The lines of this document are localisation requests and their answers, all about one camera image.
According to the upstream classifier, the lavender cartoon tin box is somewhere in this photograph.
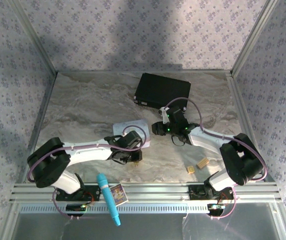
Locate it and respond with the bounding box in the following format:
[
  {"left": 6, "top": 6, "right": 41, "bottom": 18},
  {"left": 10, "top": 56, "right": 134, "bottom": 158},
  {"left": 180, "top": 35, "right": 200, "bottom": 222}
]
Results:
[{"left": 112, "top": 118, "right": 151, "bottom": 149}]

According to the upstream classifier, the black hard case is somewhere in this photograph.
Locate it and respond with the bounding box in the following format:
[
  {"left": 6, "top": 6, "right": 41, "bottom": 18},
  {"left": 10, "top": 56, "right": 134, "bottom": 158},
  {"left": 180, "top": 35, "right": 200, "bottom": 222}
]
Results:
[{"left": 133, "top": 72, "right": 192, "bottom": 111}]

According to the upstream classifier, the small printed picture card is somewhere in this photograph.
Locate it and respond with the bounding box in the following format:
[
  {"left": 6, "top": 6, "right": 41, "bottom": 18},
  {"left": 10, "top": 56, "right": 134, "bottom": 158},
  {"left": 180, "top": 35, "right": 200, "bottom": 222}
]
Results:
[{"left": 110, "top": 183, "right": 129, "bottom": 207}]

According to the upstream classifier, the blue toy microphone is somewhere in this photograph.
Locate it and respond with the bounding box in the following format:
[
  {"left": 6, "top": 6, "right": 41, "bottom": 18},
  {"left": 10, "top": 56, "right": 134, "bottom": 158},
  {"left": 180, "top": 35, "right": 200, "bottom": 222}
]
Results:
[{"left": 96, "top": 173, "right": 122, "bottom": 227}]

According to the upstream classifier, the ridged wooden block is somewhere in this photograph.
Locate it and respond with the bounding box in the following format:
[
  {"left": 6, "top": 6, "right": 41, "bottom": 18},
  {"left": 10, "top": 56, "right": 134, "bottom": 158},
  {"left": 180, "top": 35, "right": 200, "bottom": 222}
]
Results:
[{"left": 196, "top": 157, "right": 210, "bottom": 170}]

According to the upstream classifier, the grey metal sheet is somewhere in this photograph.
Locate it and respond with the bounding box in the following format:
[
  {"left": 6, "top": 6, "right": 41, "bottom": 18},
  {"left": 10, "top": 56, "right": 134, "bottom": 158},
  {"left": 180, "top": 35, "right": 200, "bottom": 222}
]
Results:
[{"left": 15, "top": 213, "right": 283, "bottom": 240}]

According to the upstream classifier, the left black controller board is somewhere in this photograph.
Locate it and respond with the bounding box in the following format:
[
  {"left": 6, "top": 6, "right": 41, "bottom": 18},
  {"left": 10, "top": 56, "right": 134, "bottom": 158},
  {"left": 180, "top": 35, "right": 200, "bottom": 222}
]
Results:
[{"left": 65, "top": 203, "right": 87, "bottom": 216}]

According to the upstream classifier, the black controller board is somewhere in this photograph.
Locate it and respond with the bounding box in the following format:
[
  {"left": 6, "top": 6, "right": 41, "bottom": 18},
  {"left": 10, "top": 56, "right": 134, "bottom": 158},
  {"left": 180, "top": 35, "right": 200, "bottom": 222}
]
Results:
[
  {"left": 207, "top": 202, "right": 225, "bottom": 216},
  {"left": 65, "top": 203, "right": 87, "bottom": 216}
]

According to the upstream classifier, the right black controller board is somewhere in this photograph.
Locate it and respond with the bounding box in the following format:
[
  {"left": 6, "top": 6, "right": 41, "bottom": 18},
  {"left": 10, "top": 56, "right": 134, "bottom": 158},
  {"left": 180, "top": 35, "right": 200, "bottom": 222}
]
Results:
[{"left": 207, "top": 202, "right": 225, "bottom": 216}]

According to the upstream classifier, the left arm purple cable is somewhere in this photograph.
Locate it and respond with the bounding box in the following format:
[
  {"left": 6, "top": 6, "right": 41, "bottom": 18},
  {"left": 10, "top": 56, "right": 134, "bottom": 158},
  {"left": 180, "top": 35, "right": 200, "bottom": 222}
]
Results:
[{"left": 27, "top": 124, "right": 148, "bottom": 221}]

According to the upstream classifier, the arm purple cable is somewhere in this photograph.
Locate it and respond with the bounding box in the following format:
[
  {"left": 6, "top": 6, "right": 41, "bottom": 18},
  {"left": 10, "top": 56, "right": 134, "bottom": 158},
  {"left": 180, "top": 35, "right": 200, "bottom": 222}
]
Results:
[
  {"left": 164, "top": 97, "right": 268, "bottom": 220},
  {"left": 27, "top": 124, "right": 148, "bottom": 221}
]

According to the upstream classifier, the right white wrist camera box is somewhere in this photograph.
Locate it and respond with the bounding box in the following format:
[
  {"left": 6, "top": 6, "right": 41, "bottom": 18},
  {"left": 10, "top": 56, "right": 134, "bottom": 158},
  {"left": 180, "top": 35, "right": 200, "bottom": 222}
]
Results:
[{"left": 158, "top": 106, "right": 170, "bottom": 125}]

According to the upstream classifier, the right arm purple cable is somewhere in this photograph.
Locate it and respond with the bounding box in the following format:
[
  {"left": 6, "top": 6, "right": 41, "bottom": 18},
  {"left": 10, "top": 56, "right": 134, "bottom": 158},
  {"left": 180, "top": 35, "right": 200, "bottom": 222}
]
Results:
[{"left": 164, "top": 97, "right": 268, "bottom": 220}]

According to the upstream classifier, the aluminium front rail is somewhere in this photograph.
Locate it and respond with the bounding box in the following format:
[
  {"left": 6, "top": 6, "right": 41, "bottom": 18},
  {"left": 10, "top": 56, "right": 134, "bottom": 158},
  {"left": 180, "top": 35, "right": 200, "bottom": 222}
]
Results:
[{"left": 9, "top": 181, "right": 283, "bottom": 204}]

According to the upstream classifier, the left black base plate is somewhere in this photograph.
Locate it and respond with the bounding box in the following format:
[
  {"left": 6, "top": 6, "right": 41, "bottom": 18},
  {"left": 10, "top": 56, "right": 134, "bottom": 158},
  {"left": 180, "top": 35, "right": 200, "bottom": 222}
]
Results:
[{"left": 55, "top": 184, "right": 101, "bottom": 202}]

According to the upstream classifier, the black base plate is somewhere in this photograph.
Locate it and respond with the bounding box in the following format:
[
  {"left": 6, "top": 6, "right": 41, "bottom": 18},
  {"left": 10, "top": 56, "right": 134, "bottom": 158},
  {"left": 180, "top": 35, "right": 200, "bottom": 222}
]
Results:
[
  {"left": 189, "top": 184, "right": 235, "bottom": 201},
  {"left": 55, "top": 184, "right": 101, "bottom": 202}
]

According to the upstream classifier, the grey slotted cable duct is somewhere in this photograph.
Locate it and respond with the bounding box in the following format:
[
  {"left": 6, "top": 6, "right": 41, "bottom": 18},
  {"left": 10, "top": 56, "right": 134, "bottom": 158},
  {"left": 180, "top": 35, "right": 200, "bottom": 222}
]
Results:
[{"left": 19, "top": 202, "right": 233, "bottom": 215}]

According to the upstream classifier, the thin red wire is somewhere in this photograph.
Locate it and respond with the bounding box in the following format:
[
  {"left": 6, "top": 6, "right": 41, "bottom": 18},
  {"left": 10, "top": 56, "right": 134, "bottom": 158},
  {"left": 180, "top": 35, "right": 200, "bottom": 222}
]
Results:
[
  {"left": 82, "top": 191, "right": 95, "bottom": 206},
  {"left": 217, "top": 193, "right": 230, "bottom": 205}
]

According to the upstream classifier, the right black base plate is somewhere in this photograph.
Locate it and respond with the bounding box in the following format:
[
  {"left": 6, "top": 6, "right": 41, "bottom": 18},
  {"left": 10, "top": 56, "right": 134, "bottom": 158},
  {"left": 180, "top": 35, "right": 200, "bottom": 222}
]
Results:
[{"left": 189, "top": 184, "right": 235, "bottom": 201}]

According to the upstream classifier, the aluminium side rail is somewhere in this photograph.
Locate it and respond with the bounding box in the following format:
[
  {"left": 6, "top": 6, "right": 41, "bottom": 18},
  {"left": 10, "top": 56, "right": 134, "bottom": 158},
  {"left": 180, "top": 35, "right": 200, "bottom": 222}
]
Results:
[
  {"left": 226, "top": 73, "right": 276, "bottom": 183},
  {"left": 22, "top": 72, "right": 58, "bottom": 183}
]

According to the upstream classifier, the aluminium frame post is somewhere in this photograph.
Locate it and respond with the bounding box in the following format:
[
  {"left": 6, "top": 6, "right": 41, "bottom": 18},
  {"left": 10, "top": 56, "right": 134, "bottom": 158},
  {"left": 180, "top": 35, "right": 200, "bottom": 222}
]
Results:
[
  {"left": 9, "top": 0, "right": 58, "bottom": 75},
  {"left": 231, "top": 0, "right": 280, "bottom": 76}
]

